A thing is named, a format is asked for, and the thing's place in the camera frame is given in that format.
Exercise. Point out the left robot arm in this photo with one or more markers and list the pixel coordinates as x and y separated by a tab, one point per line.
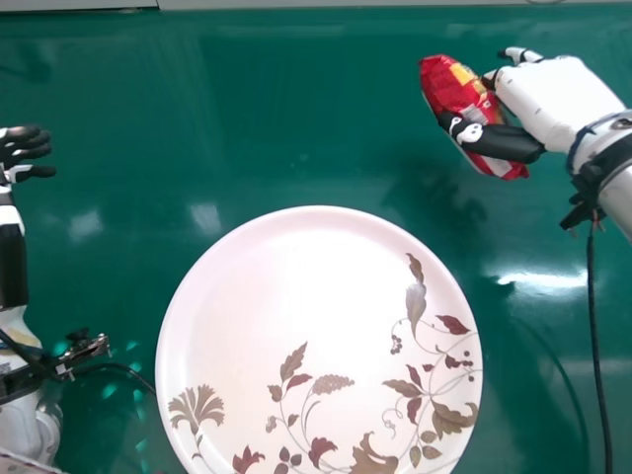
24	424

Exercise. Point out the red biscuit packet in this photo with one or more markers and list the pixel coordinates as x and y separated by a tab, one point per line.
454	84

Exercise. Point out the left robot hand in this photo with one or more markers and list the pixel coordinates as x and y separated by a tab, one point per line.
15	266

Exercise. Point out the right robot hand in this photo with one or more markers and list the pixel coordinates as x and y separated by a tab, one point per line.
553	99

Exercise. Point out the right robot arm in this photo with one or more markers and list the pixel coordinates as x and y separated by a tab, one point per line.
619	192

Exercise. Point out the metal wrist camera bracket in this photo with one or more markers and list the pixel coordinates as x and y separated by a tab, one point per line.
84	348

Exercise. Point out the plate with brown leaf pattern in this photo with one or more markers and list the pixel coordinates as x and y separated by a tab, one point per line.
306	296

